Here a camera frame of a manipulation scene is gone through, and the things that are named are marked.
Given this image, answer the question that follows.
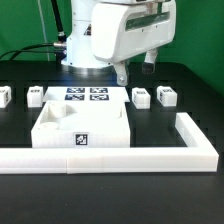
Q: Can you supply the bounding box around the white L-shaped obstacle fence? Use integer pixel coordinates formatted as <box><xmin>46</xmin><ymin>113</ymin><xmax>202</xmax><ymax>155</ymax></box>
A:
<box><xmin>0</xmin><ymin>113</ymin><xmax>219</xmax><ymax>174</ymax></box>

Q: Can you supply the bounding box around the black upright cable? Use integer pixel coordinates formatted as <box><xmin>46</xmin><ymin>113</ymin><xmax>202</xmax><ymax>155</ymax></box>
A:
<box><xmin>50</xmin><ymin>0</ymin><xmax>67</xmax><ymax>44</ymax></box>

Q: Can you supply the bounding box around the white square table top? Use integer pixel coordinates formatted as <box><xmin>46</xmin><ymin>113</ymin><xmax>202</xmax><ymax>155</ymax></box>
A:
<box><xmin>31</xmin><ymin>101</ymin><xmax>130</xmax><ymax>148</ymax></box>

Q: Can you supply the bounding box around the black cable bundle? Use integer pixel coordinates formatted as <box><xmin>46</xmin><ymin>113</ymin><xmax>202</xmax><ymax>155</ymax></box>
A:
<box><xmin>0</xmin><ymin>41</ymin><xmax>68</xmax><ymax>62</ymax></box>

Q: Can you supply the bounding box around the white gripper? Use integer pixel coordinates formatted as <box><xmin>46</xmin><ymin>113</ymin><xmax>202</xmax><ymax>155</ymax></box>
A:
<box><xmin>91</xmin><ymin>0</ymin><xmax>176</xmax><ymax>86</ymax></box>

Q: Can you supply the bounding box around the white marker sheet with tags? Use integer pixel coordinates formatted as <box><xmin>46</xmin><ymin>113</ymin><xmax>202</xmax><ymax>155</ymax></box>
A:
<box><xmin>43</xmin><ymin>87</ymin><xmax>129</xmax><ymax>102</ymax></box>

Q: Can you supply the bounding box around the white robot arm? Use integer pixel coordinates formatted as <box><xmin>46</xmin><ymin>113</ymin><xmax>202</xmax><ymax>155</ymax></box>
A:
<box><xmin>62</xmin><ymin>0</ymin><xmax>176</xmax><ymax>86</ymax></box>

